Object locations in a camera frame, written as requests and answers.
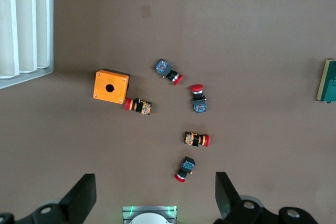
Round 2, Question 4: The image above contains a red button orange contact block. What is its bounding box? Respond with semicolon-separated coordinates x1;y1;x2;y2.
183;130;211;148
123;97;153;116

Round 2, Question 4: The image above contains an aluminium left arm base plate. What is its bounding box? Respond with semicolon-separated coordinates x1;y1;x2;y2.
122;205;178;224

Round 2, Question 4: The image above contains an orange button enclosure box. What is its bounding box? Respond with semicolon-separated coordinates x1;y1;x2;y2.
92;68;131;105

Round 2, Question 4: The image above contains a white ridged plastic tray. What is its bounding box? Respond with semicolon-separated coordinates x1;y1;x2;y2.
0;0;55;90

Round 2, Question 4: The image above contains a green load switch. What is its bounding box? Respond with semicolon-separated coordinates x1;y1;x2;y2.
316;59;336;104

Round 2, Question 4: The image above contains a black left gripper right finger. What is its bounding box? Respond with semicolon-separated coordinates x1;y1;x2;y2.
215;172;320;224

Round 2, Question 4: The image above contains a red button blue contact block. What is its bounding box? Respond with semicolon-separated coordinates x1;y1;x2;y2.
154;58;184;87
174;156;195;183
190;84;208;114

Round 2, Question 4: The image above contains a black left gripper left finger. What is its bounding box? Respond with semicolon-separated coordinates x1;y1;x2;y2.
0;173;97;224

